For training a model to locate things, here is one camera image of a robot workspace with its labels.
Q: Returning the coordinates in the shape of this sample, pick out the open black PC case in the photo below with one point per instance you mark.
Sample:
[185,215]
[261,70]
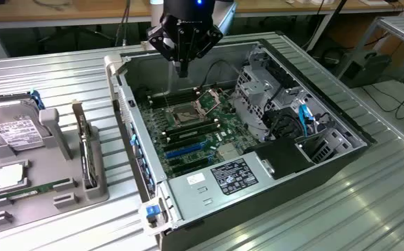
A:
[257,209]

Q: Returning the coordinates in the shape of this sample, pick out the installed RAM stick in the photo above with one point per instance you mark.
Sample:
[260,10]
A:
[194,134]

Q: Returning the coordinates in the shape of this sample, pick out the silver power supply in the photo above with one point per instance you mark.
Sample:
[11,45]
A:
[194,198]

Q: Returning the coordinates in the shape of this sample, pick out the blue expansion slot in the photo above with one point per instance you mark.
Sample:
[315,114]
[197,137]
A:
[185,153]

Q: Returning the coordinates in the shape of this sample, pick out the long black expansion slot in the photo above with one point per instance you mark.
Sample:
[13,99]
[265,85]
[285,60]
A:
[192,169]
[182,144]
[189,162]

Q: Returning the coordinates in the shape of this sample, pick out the perforated metal disk bay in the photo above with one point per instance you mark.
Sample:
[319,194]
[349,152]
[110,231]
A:
[331,146]

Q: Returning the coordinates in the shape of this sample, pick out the silver CPU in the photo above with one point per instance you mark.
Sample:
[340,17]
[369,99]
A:
[10,176]

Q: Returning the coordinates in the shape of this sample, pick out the green RAM stick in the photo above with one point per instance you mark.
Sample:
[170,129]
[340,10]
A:
[23,192]

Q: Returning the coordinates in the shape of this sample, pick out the hard disk with blue carrier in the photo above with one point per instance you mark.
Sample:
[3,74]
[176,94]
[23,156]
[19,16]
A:
[17,128]

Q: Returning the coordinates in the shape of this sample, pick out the black plastic shroud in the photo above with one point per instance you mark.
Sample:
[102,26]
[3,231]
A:
[278,157]

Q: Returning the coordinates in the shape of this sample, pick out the metal socket cover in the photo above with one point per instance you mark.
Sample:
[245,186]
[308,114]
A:
[208,99]

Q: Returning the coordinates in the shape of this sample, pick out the gray parts rack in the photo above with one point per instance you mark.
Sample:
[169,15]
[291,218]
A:
[41,167]

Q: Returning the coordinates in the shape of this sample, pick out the gold chipset heatsink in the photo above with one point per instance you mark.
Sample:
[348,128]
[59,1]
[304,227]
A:
[226,153]

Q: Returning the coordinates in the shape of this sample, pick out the green motherboard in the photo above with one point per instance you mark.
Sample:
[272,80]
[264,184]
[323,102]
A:
[222,130]

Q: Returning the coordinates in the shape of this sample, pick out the CPU socket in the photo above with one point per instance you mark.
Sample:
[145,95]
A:
[185,115]

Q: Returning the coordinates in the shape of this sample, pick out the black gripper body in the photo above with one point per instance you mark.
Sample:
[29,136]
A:
[188,13]

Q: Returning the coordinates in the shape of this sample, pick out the wooden desk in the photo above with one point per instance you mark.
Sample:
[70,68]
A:
[31,13]

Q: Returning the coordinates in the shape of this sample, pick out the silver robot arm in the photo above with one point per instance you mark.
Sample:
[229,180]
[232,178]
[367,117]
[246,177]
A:
[154,8]

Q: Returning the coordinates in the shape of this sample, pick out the green nvidia GPU card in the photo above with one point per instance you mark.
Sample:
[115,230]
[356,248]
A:
[89,157]

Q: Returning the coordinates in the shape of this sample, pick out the silver drive cage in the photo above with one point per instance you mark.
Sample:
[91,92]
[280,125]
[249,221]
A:
[254,86]

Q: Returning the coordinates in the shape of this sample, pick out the black box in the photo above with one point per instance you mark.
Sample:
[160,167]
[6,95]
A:
[365,70]

